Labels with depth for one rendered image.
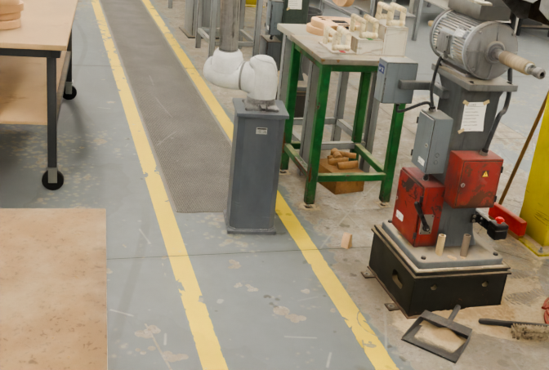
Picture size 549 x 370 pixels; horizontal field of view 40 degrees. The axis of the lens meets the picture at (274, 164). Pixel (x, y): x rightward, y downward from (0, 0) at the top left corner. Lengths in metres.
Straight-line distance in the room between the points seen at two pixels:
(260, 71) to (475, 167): 1.22
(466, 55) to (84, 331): 2.17
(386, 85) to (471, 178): 0.58
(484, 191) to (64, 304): 2.19
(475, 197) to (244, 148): 1.24
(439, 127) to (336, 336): 1.04
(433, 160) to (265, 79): 1.00
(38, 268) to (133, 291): 1.65
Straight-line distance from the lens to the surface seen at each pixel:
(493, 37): 3.40
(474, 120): 3.51
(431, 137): 3.48
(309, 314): 3.57
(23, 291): 1.92
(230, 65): 3.98
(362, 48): 4.49
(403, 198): 3.67
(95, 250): 2.09
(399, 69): 3.57
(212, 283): 3.72
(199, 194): 4.64
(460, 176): 3.45
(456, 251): 3.70
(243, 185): 4.09
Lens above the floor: 1.89
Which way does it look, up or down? 21 degrees down
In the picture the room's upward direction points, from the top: 6 degrees clockwise
